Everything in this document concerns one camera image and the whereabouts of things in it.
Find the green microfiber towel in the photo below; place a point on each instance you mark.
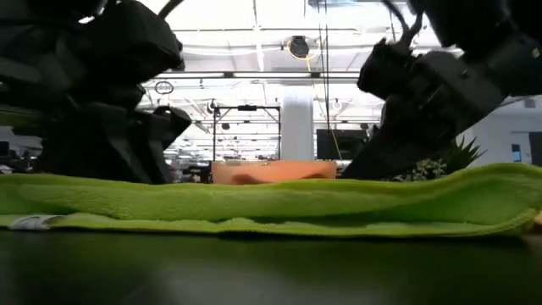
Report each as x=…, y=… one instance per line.
x=271, y=203

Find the orange translucent plastic bin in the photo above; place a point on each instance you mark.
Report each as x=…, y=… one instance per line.
x=275, y=171

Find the green artificial succulent plant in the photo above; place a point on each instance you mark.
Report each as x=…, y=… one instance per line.
x=466, y=154

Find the black camera stand frame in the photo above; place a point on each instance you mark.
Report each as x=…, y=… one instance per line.
x=214, y=135

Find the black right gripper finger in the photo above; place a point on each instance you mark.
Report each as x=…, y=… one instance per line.
x=406, y=140

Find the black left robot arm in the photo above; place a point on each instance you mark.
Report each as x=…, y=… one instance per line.
x=127, y=38

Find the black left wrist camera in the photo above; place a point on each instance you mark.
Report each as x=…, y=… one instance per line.
x=169, y=123

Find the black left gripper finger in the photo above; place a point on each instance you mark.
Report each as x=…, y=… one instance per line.
x=106, y=148

